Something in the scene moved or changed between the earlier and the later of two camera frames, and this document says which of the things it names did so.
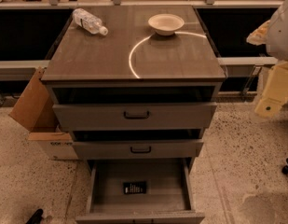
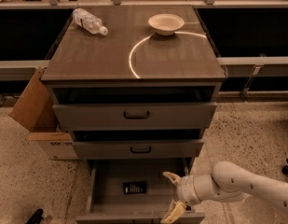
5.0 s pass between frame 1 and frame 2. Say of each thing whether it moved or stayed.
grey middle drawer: stayed
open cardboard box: stayed
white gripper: moved
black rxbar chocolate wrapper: stayed
